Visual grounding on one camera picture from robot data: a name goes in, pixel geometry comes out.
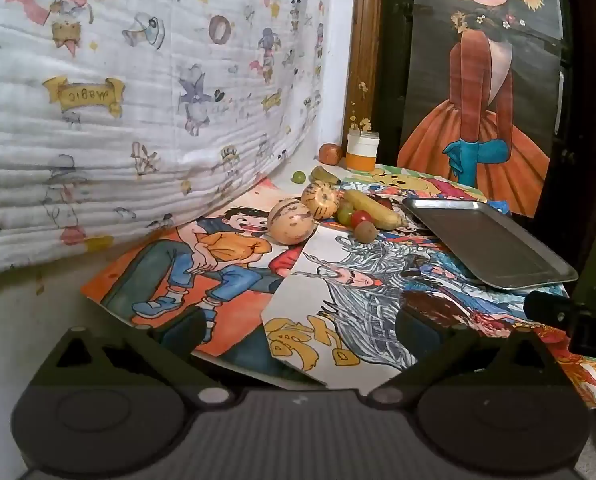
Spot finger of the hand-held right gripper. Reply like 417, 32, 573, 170
524, 290, 578, 323

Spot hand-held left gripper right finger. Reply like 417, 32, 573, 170
367, 304, 576, 407

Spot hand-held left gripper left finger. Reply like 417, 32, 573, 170
30, 306, 231, 406

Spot metal tray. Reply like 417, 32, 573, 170
402, 197, 578, 291

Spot brown kiwi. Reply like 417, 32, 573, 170
354, 220, 379, 243

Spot long yellow banana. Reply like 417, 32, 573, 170
344, 189, 403, 229

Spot striped pepino melon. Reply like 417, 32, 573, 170
301, 181, 339, 221
268, 199, 315, 246

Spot small yellow banana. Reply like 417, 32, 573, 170
310, 165, 342, 186

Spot cartoon boys poster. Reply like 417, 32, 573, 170
80, 177, 329, 386

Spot white-haired figure poster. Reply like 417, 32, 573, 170
260, 225, 596, 411

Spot yellow bear poster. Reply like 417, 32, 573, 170
343, 165, 508, 211

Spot white and orange jar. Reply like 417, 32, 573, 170
346, 130, 380, 172

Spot dried yellow flowers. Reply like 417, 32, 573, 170
348, 80, 373, 136

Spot white cartoon printed blanket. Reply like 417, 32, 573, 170
0, 0, 336, 278

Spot wall poster orange dress figure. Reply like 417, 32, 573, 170
398, 0, 566, 218

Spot brown wooden frame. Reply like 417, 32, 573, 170
345, 0, 383, 161

